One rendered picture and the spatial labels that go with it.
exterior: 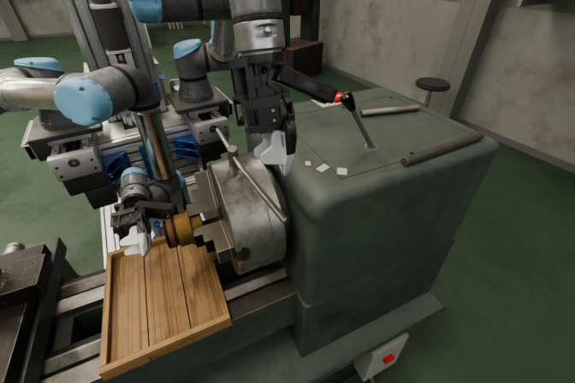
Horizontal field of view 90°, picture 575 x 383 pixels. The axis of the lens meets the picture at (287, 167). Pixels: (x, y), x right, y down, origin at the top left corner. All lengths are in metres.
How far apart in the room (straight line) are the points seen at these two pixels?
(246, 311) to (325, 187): 0.44
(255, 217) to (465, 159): 0.55
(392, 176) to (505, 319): 1.63
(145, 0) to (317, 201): 0.46
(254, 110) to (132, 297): 0.69
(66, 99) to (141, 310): 0.57
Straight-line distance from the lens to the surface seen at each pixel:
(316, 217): 0.62
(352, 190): 0.63
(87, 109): 0.84
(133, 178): 0.99
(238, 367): 1.18
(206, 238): 0.74
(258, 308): 0.89
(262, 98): 0.45
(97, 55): 1.43
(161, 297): 0.95
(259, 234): 0.68
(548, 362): 2.19
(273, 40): 0.45
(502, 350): 2.10
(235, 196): 0.67
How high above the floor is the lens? 1.64
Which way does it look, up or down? 35 degrees down
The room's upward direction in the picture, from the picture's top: straight up
